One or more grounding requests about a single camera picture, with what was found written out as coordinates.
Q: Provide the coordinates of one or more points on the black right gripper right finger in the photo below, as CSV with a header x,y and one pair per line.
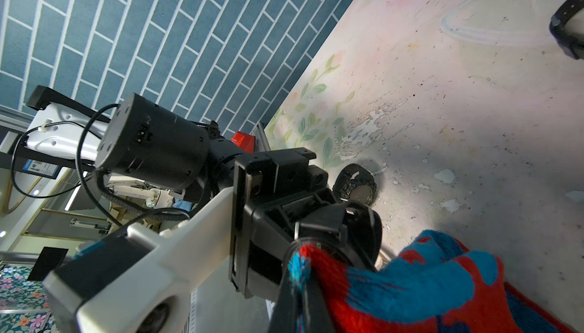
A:
x,y
316,317

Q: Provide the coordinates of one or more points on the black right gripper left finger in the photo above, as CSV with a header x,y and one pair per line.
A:
x,y
287,311

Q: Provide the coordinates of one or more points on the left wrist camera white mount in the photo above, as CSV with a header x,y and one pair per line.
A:
x,y
141,281

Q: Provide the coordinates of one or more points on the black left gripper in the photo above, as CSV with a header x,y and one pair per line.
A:
x,y
274,192

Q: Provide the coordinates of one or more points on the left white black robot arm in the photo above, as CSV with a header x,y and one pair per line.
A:
x,y
146,142

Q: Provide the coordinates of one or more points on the red blue towel cloth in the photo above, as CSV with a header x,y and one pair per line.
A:
x,y
435,284

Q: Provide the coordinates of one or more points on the red box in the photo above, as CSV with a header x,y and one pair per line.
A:
x,y
244,141

